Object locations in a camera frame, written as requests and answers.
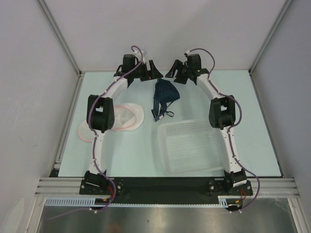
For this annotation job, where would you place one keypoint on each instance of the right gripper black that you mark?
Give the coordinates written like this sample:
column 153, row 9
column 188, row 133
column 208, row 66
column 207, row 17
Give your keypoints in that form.
column 177, row 65

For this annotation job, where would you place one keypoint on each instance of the dark blue lace bra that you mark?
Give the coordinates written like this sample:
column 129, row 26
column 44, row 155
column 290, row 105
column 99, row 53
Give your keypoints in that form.
column 165, row 94

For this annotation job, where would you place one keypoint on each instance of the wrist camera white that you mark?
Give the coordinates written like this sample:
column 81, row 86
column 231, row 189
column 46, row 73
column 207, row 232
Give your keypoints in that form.
column 141, row 55
column 187, row 53

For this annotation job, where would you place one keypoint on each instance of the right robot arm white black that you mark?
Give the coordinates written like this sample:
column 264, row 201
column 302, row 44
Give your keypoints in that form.
column 225, row 113

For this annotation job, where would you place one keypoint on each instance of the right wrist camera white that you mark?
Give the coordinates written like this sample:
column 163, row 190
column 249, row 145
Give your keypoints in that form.
column 187, row 53

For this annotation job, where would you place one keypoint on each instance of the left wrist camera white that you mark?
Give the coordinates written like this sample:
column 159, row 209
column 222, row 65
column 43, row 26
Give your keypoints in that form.
column 141, row 55

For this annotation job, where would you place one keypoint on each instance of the white perforated plastic tray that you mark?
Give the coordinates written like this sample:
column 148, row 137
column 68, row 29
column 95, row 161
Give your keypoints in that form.
column 190, row 146

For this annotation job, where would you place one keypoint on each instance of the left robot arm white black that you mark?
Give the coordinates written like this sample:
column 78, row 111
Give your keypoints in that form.
column 100, row 118

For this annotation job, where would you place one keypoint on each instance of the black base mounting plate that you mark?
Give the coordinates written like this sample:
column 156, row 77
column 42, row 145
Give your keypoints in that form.
column 173, row 190

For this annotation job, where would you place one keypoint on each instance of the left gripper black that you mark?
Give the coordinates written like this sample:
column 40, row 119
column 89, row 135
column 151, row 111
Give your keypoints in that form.
column 154, row 74

